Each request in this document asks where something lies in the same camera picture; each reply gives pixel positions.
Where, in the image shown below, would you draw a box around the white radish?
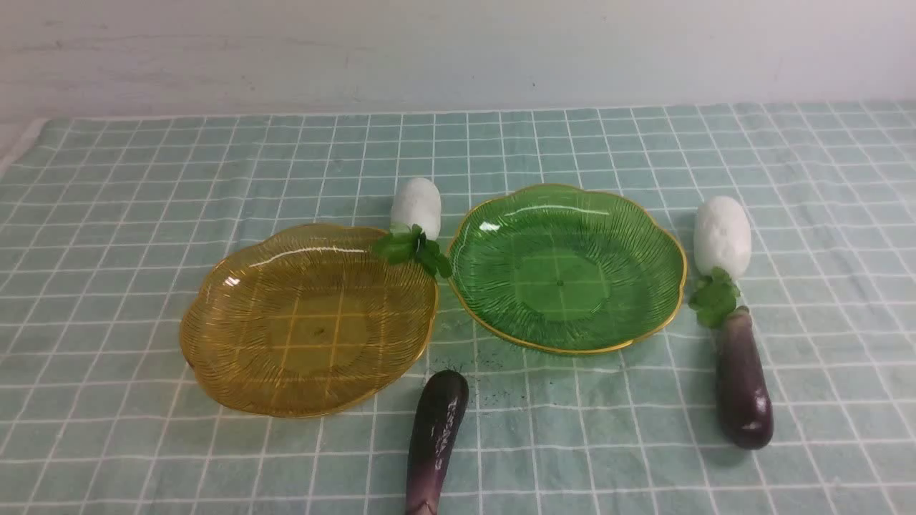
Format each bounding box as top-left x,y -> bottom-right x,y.
373,178 -> 452,278
689,196 -> 752,330

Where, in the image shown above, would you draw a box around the purple eggplant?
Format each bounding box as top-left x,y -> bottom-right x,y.
714,305 -> 774,450
404,371 -> 470,514

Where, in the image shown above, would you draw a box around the green glass plate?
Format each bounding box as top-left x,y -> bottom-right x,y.
448,185 -> 689,355

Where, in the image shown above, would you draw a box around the amber glass plate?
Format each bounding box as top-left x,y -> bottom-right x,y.
179,224 -> 439,418

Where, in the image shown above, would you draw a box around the green checkered tablecloth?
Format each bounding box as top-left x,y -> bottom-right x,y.
1,101 -> 915,514

